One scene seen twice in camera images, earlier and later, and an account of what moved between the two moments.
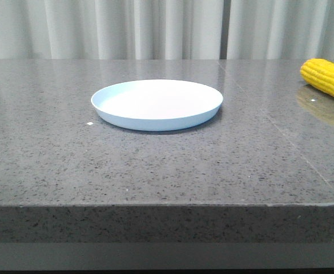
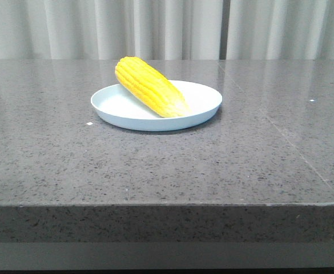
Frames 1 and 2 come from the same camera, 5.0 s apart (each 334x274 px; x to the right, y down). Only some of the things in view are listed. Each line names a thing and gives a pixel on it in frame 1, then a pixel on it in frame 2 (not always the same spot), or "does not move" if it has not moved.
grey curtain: (239, 31) does not move
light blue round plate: (156, 104) does not move
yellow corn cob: (326, 76) -> (153, 88)
